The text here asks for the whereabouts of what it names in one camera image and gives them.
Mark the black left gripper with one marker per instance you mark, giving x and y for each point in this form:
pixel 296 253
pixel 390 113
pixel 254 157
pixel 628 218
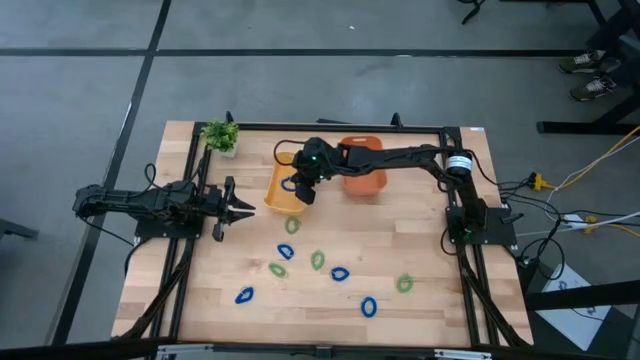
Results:
pixel 215 202

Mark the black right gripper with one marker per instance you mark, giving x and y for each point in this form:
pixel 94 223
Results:
pixel 307 180

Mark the blue coil wristband keyring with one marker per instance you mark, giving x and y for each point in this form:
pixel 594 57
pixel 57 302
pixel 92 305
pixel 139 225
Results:
pixel 333 273
pixel 363 307
pixel 237 300
pixel 281 247
pixel 283 184

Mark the yellow plastic bin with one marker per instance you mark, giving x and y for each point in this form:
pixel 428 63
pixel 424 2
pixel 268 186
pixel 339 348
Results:
pixel 280 200

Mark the green coil wristband keyring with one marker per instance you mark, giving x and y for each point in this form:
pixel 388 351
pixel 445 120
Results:
pixel 287 226
pixel 312 261
pixel 272 266
pixel 398 284

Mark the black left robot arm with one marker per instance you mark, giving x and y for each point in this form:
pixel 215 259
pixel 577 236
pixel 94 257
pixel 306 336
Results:
pixel 125 200

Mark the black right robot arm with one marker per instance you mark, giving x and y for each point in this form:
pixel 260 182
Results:
pixel 400 157

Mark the orange plastic bin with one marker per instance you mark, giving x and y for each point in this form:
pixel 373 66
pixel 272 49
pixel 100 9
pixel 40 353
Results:
pixel 365 186

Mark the green plant in white pot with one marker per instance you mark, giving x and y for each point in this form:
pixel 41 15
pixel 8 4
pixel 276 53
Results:
pixel 220 136

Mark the black table clamp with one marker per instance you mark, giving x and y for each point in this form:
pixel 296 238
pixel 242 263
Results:
pixel 229 118
pixel 396 120

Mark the black rig beam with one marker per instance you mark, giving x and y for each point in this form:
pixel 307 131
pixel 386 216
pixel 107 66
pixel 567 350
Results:
pixel 275 350

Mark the black furniture foot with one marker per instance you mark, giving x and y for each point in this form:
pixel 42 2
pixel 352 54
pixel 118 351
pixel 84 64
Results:
pixel 15 229

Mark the yellow power plug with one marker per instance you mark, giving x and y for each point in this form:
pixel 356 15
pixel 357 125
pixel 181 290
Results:
pixel 537 181

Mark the black chair base leg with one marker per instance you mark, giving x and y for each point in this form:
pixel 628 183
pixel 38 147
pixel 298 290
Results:
pixel 474 11

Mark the white power strip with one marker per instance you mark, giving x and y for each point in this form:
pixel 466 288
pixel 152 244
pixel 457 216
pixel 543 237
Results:
pixel 574 220

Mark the black table leg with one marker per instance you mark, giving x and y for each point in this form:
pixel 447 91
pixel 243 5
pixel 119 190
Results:
pixel 585 128

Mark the black floor beam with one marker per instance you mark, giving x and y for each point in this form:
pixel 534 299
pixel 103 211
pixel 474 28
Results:
pixel 580 299

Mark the white printed sheet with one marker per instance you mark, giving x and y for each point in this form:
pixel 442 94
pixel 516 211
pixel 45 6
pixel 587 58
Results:
pixel 580 327

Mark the person's leg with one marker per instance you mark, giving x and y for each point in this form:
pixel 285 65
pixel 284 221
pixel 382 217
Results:
pixel 617 30

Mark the black aluminium table frame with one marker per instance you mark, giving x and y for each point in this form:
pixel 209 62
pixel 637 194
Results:
pixel 425 129

